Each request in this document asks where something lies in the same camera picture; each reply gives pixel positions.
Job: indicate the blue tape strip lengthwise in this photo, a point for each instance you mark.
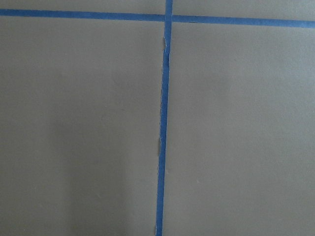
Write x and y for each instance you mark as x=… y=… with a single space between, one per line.
x=163 y=116

